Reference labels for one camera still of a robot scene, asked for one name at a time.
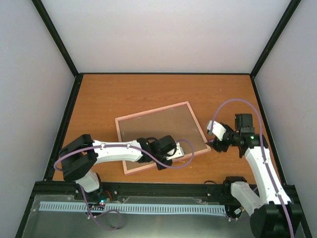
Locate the pink wooden picture frame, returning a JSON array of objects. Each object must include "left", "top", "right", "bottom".
[{"left": 114, "top": 101, "right": 211, "bottom": 176}]

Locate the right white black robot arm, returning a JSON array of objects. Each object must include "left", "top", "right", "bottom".
[{"left": 207, "top": 114, "right": 303, "bottom": 238}]

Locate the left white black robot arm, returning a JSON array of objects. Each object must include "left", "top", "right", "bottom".
[{"left": 53, "top": 134, "right": 184, "bottom": 200}]

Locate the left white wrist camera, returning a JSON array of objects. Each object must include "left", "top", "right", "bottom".
[{"left": 166, "top": 142, "right": 185, "bottom": 160}]

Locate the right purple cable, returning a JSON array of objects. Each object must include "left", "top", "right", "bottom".
[{"left": 211, "top": 99, "right": 295, "bottom": 238}]

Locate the purple cable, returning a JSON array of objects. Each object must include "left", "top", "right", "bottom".
[
  {"left": 211, "top": 99, "right": 295, "bottom": 238},
  {"left": 53, "top": 139, "right": 194, "bottom": 231}
]

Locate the black mounting rail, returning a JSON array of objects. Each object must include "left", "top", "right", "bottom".
[{"left": 31, "top": 181, "right": 237, "bottom": 203}]

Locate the light blue slotted cable duct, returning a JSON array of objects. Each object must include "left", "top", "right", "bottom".
[{"left": 38, "top": 201, "right": 226, "bottom": 216}]

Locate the black enclosure frame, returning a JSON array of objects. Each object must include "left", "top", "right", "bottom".
[{"left": 14, "top": 0, "right": 313, "bottom": 238}]

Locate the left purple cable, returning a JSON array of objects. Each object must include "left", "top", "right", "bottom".
[{"left": 53, "top": 139, "right": 194, "bottom": 231}]

